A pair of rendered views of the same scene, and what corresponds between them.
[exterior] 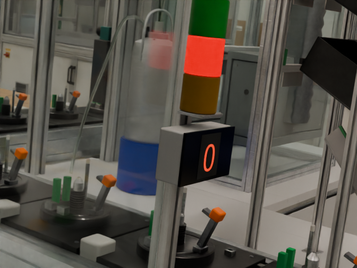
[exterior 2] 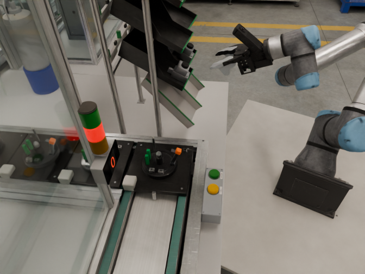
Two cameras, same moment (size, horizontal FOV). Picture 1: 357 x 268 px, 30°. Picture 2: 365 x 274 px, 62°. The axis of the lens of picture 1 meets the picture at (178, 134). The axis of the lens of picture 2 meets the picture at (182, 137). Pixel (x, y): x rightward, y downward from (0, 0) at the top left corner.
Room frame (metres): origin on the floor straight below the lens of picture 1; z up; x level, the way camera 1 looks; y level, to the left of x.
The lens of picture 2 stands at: (0.24, 0.02, 1.90)
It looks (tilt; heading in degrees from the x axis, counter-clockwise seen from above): 45 degrees down; 334
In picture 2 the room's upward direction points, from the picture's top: 2 degrees counter-clockwise
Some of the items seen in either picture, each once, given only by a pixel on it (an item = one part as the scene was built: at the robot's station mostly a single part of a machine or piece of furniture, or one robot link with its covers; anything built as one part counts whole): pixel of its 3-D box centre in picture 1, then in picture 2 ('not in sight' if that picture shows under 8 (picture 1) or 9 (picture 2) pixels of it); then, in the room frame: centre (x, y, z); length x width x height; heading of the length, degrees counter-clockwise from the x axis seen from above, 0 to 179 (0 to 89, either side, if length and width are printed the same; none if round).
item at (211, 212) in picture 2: not in sight; (212, 194); (0.78, -0.36, 0.93); 0.21 x 0.07 x 0.06; 145
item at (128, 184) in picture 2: not in sight; (130, 182); (0.95, -0.09, 0.97); 0.05 x 0.05 x 0.04; 55
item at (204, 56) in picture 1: (204, 55); (94, 129); (0.89, -0.02, 1.33); 0.05 x 0.05 x 0.05
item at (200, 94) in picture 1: (200, 93); (98, 142); (0.89, -0.02, 1.28); 0.05 x 0.05 x 0.05
